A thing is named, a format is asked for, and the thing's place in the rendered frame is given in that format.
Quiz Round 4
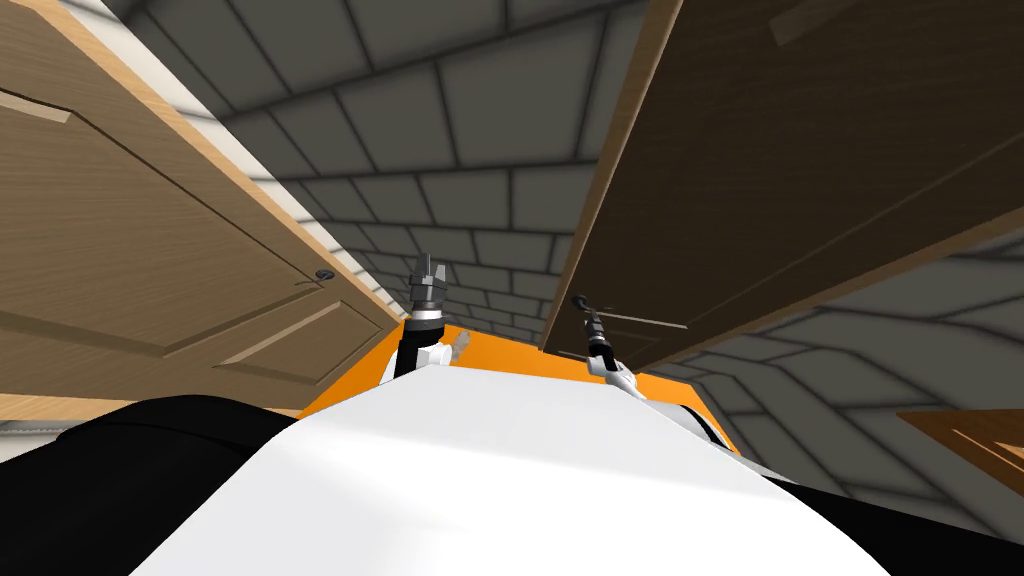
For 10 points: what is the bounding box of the light wooden door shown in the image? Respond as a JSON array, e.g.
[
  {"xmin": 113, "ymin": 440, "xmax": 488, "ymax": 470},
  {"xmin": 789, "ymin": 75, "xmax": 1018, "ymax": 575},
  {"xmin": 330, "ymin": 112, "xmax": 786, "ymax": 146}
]
[{"xmin": 0, "ymin": 0, "xmax": 403, "ymax": 423}]

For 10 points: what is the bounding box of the orange panel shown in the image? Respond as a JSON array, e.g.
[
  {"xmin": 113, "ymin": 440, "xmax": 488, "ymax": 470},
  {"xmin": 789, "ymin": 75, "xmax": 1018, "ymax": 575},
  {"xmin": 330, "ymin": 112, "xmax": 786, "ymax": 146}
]
[{"xmin": 298, "ymin": 319, "xmax": 739, "ymax": 454}]

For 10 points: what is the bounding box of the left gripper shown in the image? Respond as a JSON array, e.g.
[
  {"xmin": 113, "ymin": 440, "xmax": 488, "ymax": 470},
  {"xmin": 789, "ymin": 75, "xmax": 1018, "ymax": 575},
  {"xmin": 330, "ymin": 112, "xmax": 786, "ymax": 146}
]
[{"xmin": 408, "ymin": 254, "xmax": 448, "ymax": 309}]

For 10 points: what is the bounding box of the dark brown wooden door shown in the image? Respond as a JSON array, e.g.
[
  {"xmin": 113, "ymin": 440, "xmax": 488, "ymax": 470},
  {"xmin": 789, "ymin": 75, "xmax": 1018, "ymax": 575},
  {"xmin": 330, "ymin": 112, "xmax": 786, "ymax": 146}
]
[{"xmin": 539, "ymin": 0, "xmax": 1024, "ymax": 374}]

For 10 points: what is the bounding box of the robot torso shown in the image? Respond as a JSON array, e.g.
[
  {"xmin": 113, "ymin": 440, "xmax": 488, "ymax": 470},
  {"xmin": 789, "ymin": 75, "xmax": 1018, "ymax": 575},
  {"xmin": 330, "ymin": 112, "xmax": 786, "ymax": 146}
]
[{"xmin": 127, "ymin": 363, "xmax": 893, "ymax": 576}]

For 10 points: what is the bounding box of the brown wooden furniture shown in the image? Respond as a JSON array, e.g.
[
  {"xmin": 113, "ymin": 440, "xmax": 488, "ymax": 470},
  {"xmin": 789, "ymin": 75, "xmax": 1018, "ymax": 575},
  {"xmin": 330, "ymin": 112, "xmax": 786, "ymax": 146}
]
[{"xmin": 895, "ymin": 408, "xmax": 1024, "ymax": 499}]

